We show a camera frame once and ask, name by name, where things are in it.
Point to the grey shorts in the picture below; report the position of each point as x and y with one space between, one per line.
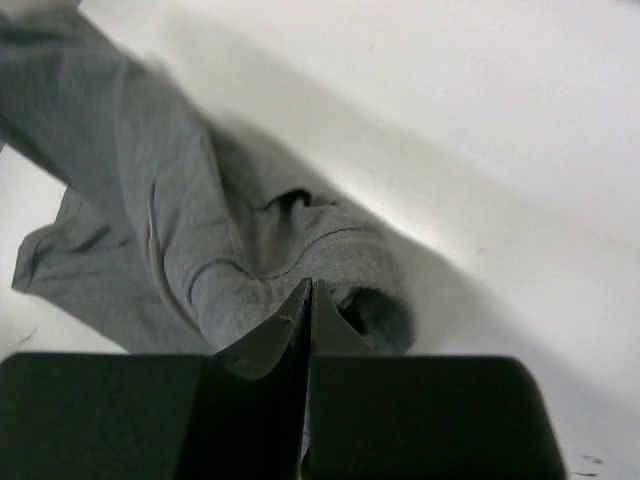
171 236

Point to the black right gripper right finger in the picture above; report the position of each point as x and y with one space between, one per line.
375 416

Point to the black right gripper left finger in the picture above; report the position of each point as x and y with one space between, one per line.
237 414

